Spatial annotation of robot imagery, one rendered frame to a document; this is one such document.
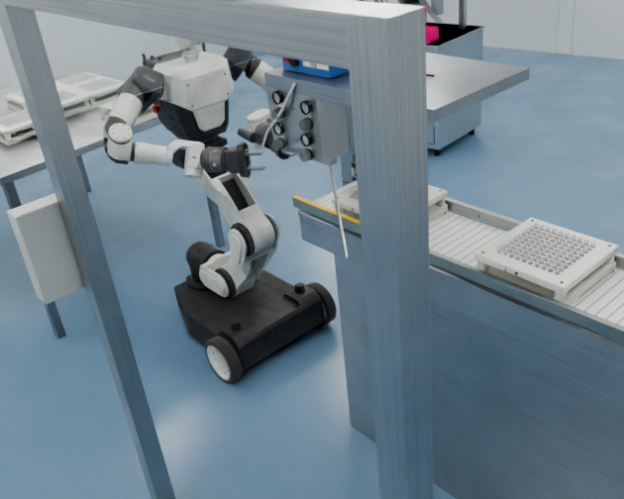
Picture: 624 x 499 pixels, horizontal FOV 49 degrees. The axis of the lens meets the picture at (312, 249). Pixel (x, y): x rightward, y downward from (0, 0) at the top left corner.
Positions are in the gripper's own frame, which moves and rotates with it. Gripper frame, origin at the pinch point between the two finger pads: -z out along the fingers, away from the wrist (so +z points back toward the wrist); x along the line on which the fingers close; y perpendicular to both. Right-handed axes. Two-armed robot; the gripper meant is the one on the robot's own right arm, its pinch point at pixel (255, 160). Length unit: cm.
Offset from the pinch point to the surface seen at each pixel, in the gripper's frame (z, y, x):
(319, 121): -34, 31, -25
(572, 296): -100, 61, 6
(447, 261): -71, 50, 5
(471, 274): -77, 54, 6
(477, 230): -77, 26, 8
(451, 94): -71, 41, -36
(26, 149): 127, -36, 13
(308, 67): -30, 23, -38
